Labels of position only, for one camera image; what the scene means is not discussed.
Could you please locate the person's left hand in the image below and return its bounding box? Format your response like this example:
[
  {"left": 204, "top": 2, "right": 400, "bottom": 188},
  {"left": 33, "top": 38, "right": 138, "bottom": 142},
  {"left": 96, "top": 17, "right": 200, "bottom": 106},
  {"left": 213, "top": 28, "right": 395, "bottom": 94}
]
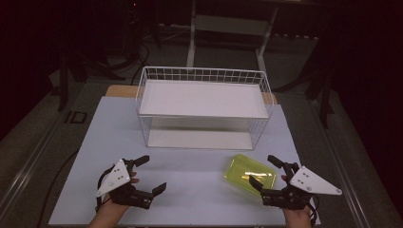
[{"left": 99, "top": 170, "right": 141, "bottom": 219}]

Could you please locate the black metal stand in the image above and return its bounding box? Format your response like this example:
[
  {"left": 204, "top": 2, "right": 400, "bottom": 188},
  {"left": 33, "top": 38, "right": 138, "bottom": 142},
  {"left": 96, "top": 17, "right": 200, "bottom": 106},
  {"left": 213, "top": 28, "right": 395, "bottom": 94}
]
[{"left": 318, "top": 71, "right": 335, "bottom": 130}]

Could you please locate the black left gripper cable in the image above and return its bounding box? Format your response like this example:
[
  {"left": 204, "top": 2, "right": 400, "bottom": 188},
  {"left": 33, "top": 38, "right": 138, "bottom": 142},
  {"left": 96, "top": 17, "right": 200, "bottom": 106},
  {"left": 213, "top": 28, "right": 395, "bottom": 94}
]
[{"left": 95, "top": 163, "right": 114, "bottom": 213}]

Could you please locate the person's right hand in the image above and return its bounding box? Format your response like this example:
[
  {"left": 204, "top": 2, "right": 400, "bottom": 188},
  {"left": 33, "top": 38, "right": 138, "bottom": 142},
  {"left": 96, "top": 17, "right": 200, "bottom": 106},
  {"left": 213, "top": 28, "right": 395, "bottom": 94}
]
[{"left": 280, "top": 175, "right": 314, "bottom": 220}]

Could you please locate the black floor cable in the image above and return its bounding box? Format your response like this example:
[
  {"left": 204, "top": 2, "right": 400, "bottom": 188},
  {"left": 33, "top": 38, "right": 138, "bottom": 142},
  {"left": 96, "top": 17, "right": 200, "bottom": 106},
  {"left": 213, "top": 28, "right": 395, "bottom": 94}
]
[{"left": 36, "top": 148, "right": 80, "bottom": 228}]

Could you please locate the pale blue table mat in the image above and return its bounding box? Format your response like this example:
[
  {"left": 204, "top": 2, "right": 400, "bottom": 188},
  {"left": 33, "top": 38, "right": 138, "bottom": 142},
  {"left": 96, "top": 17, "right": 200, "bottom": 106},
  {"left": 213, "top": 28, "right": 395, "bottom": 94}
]
[{"left": 48, "top": 96, "right": 321, "bottom": 227}]

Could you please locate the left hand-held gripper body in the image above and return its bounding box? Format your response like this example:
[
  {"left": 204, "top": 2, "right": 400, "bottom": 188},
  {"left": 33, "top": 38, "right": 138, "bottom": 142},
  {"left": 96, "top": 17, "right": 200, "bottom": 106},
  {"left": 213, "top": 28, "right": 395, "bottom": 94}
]
[{"left": 96, "top": 158, "right": 154, "bottom": 210}]

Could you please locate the black floor socket plate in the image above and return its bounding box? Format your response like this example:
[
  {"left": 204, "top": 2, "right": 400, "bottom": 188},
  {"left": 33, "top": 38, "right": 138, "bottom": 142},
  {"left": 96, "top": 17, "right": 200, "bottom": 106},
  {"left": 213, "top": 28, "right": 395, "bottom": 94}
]
[{"left": 64, "top": 110, "right": 87, "bottom": 124}]

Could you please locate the yellow-green plastic tray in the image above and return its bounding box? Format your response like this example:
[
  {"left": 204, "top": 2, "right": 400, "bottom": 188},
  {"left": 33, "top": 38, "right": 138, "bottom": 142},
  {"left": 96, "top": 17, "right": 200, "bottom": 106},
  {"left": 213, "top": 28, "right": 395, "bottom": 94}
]
[{"left": 223, "top": 153, "right": 278, "bottom": 197}]

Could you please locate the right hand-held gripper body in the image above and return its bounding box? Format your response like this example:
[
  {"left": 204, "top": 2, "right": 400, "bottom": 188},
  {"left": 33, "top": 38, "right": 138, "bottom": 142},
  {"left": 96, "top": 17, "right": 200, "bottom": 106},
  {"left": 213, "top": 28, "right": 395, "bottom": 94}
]
[{"left": 260, "top": 161, "right": 343, "bottom": 211}]

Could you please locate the white metal stand frame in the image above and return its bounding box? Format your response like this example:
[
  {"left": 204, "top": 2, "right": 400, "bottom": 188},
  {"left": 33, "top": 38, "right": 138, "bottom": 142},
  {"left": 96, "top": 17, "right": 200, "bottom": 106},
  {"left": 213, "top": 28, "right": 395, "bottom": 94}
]
[{"left": 185, "top": 0, "right": 280, "bottom": 75}]

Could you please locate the metal floor rail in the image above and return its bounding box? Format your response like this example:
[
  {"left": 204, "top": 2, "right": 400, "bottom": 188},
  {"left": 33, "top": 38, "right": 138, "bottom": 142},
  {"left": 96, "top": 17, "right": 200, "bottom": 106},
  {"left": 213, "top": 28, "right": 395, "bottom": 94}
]
[
  {"left": 308, "top": 100, "right": 371, "bottom": 228},
  {"left": 0, "top": 122, "right": 65, "bottom": 220}
]

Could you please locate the white wire shelf rack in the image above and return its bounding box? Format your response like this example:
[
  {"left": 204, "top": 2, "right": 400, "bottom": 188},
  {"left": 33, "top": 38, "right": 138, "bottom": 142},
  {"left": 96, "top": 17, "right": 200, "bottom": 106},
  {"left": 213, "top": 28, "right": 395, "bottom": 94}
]
[{"left": 135, "top": 65, "right": 276, "bottom": 151}]

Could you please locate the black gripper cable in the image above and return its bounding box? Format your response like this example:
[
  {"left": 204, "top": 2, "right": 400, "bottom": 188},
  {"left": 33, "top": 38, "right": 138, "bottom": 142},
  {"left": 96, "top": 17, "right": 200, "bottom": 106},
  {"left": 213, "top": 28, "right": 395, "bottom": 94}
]
[
  {"left": 95, "top": 163, "right": 114, "bottom": 213},
  {"left": 303, "top": 193, "right": 319, "bottom": 227}
]

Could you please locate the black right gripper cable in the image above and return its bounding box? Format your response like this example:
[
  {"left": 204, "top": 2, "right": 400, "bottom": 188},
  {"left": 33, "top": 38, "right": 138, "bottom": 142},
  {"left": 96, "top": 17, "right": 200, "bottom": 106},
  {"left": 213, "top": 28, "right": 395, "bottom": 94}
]
[{"left": 303, "top": 193, "right": 319, "bottom": 227}]

